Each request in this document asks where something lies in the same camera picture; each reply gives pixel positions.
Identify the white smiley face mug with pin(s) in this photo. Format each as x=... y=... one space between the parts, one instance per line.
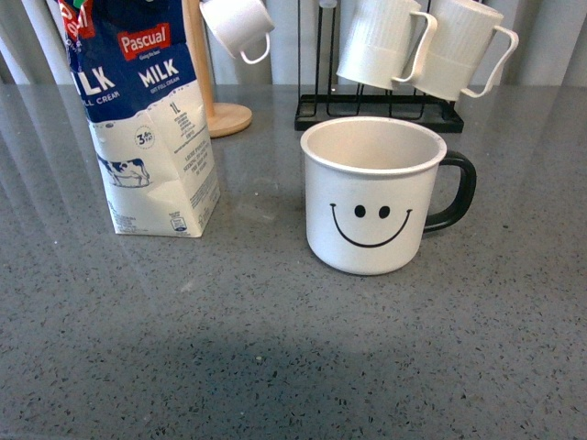
x=374 y=186

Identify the blue white milk carton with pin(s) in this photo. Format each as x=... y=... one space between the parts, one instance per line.
x=133 y=70

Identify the cream ribbed cup left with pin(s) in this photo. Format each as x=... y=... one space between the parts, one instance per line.
x=388 y=43

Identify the cream ribbed cup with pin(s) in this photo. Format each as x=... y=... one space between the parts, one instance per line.
x=388 y=43
x=465 y=30

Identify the cream ribbed cup right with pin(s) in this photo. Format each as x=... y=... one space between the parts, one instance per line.
x=465 y=30

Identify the wooden mug tree stand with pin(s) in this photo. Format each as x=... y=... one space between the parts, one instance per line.
x=223 y=119

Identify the small white hanging mug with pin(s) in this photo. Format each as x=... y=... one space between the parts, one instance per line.
x=237 y=25

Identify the white pleated curtain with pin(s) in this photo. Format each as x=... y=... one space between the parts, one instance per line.
x=551 y=49

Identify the black wire cup rack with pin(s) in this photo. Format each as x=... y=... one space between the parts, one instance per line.
x=326 y=99

